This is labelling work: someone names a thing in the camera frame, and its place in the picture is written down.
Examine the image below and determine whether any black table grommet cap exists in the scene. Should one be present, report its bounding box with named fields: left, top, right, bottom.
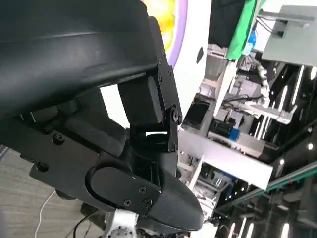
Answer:
left=196, top=46, right=205, bottom=64

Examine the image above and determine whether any white robot body part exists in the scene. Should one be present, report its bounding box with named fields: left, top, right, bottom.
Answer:
left=103, top=207, right=139, bottom=238

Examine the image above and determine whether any white thin cable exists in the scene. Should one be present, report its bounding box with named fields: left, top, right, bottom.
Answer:
left=34, top=190, right=55, bottom=236

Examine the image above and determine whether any green table cloth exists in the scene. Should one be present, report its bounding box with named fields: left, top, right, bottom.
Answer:
left=227, top=0, right=268, bottom=60

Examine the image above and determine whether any black table skirt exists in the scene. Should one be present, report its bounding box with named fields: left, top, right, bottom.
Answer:
left=208, top=0, right=246, bottom=48

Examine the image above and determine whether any black monitor screen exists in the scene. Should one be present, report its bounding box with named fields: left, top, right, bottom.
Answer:
left=183, top=100, right=211, bottom=129

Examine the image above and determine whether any lilac plate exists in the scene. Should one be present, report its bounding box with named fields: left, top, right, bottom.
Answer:
left=166, top=0, right=192, bottom=70

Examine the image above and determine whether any orange white toy bread roll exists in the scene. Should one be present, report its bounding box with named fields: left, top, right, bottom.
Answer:
left=146, top=0, right=177, bottom=50

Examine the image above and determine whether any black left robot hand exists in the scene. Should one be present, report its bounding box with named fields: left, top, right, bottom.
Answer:
left=0, top=0, right=204, bottom=232

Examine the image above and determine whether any white workshop desk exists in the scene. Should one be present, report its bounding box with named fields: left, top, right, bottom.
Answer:
left=178, top=128, right=273, bottom=190

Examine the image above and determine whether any grey desk panel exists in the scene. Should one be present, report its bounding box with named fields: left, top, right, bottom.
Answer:
left=261, top=4, right=317, bottom=67

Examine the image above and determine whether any black floor cable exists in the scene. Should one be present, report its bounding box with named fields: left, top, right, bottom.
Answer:
left=73, top=212, right=100, bottom=238

